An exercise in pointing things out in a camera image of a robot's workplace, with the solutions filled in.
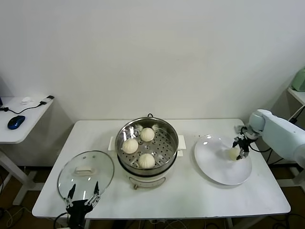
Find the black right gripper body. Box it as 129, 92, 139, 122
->
234, 133, 255, 148

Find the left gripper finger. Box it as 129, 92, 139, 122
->
64, 183, 76, 208
85, 181, 101, 206

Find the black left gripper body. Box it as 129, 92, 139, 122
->
66, 200, 93, 229

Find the white steamed baozi bun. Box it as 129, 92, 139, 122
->
138, 153, 156, 169
122, 138, 139, 154
227, 147, 240, 162
140, 127, 155, 142

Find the stainless steel steamer basket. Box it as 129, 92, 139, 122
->
108, 117, 187, 170

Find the glass pot lid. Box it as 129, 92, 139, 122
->
57, 150, 115, 201

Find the white round plate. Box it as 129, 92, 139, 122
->
194, 135, 253, 186

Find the white electric cooker base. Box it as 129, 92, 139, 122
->
116, 150, 184, 190

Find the white side shelf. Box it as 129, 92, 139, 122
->
287, 87, 305, 105

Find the pale green appliance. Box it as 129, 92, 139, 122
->
291, 68, 305, 93

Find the white side table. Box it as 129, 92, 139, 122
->
0, 96, 74, 206

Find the blue computer mouse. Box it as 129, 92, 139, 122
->
7, 115, 26, 130

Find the white and black adapter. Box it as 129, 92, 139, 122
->
39, 95, 55, 105

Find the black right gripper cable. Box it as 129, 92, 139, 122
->
247, 142, 273, 154

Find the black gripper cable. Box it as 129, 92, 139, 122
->
53, 213, 70, 229
247, 142, 273, 154

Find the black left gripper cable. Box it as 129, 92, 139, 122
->
53, 213, 70, 229

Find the thin black desk cable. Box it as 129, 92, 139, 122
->
0, 101, 46, 115

